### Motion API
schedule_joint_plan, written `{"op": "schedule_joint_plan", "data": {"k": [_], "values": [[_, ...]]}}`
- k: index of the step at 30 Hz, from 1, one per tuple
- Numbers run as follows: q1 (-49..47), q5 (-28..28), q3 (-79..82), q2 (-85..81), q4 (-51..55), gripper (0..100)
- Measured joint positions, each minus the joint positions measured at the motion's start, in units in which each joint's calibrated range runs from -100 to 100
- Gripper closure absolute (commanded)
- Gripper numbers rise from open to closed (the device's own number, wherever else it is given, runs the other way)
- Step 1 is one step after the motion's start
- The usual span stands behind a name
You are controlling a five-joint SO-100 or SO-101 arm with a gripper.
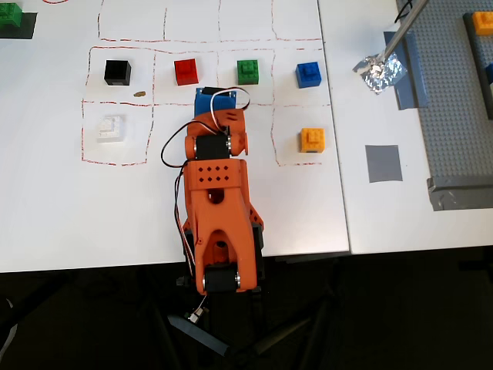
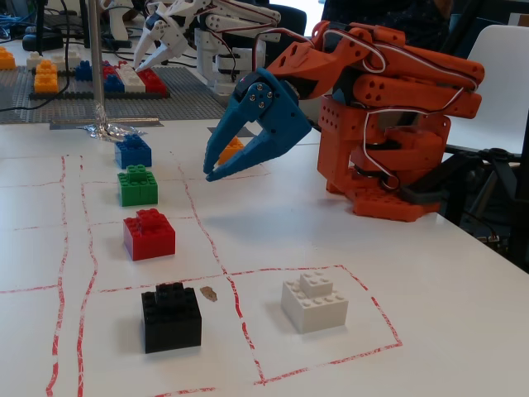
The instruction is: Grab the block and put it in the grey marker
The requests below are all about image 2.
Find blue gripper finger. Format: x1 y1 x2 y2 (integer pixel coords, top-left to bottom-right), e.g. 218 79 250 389
203 108 250 175
205 127 291 183

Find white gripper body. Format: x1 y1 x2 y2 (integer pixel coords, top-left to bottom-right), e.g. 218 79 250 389
142 1 200 47

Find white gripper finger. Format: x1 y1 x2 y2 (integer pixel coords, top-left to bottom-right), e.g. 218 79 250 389
133 25 167 69
135 36 185 74

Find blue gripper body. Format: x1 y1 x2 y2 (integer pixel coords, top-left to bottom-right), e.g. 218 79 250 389
229 67 312 155

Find green lego block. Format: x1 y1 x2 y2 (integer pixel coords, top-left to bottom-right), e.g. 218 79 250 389
117 164 160 207

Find long red lego block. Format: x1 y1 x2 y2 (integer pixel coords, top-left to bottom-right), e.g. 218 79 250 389
136 68 169 93

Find long white lego block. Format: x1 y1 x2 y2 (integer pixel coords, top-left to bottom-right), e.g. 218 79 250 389
117 65 148 93

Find black lego block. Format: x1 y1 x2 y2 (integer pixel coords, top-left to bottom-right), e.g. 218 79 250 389
141 282 203 355

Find large grey lego baseplate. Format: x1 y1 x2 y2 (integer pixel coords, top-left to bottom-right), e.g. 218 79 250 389
0 65 231 125

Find grey tape strip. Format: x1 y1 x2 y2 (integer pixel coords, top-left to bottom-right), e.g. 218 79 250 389
49 117 160 131

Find dark lego baseplate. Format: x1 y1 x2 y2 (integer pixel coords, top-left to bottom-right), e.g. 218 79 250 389
28 88 171 101

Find crumpled silver foil tape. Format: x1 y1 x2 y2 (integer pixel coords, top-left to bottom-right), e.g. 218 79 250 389
77 103 148 141

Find black monitor stand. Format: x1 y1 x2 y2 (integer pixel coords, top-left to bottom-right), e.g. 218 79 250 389
22 0 88 53

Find person in dark clothes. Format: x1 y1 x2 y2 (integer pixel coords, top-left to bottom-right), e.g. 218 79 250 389
321 0 452 55

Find black table clamp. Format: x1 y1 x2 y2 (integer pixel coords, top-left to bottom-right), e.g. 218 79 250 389
398 147 524 235

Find white chair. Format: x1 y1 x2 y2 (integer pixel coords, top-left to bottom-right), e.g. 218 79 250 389
446 24 529 155

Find white handle part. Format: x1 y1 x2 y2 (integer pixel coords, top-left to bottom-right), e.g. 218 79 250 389
100 0 134 42

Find metal camera pole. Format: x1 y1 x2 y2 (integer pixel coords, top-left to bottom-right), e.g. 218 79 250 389
88 0 105 125

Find white arm servo cable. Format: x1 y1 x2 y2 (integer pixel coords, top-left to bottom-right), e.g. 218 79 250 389
360 27 483 192

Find blue cable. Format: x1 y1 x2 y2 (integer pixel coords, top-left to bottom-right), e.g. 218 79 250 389
0 12 39 43

